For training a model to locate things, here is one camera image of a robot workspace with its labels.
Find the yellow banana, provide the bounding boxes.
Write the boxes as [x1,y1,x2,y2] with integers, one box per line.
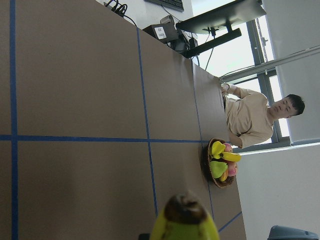
[149,192,220,240]
[213,152,241,162]

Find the wicker fruit basket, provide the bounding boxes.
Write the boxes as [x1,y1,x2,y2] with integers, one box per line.
[201,138,236,189]

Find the yellow starfruit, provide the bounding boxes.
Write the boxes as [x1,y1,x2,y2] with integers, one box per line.
[211,141,226,156]

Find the red apple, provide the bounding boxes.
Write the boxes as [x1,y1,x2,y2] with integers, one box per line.
[227,161,238,177]
[223,142,233,153]

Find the green pear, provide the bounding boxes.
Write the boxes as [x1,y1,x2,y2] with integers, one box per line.
[209,161,228,179]

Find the red yellow mango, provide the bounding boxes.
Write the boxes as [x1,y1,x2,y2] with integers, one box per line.
[218,170,229,182]

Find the black power adapter box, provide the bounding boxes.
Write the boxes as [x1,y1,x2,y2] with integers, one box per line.
[143,23,179,44]

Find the person in beige shirt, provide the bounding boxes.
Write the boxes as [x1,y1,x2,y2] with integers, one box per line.
[221,83,305,149]

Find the black monitor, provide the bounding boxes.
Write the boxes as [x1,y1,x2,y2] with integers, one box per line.
[175,0,266,34]

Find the grey bin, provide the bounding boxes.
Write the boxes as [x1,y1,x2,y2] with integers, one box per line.
[267,225,320,240]

